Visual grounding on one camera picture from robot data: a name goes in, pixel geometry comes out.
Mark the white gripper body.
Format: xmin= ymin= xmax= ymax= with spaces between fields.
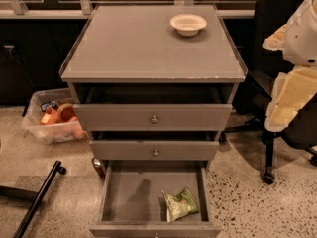
xmin=283 ymin=0 xmax=317 ymax=67

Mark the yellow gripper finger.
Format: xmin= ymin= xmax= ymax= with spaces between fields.
xmin=264 ymin=65 xmax=317 ymax=132
xmin=263 ymin=25 xmax=286 ymax=51

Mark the green jalapeno chip bag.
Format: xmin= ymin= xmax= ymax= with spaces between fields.
xmin=161 ymin=187 xmax=199 ymax=223

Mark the grey drawer cabinet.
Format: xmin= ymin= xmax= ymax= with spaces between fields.
xmin=58 ymin=3 xmax=249 ymax=238

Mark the grey top drawer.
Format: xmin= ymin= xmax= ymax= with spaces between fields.
xmin=72 ymin=84 xmax=233 ymax=132

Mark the grey drawer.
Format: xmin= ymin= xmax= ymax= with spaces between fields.
xmin=72 ymin=84 xmax=233 ymax=132
xmin=90 ymin=131 xmax=219 ymax=161
xmin=90 ymin=161 xmax=222 ymax=238

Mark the grey bottom drawer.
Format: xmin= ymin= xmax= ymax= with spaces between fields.
xmin=90 ymin=161 xmax=222 ymax=238

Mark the grey middle drawer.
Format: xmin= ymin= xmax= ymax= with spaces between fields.
xmin=90 ymin=131 xmax=219 ymax=161

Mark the black office chair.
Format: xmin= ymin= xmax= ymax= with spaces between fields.
xmin=233 ymin=0 xmax=317 ymax=184

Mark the white paper bowl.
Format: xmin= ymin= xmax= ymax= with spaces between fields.
xmin=170 ymin=14 xmax=207 ymax=37

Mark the orange terracotta pot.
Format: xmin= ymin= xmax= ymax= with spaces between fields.
xmin=57 ymin=103 xmax=75 ymax=122

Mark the dark snack packet in bin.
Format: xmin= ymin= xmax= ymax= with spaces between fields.
xmin=40 ymin=100 xmax=59 ymax=112

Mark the orange item in bin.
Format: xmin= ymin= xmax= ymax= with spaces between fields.
xmin=40 ymin=107 xmax=58 ymax=125

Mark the clear plastic storage bin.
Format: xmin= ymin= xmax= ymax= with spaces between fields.
xmin=22 ymin=88 xmax=87 ymax=144

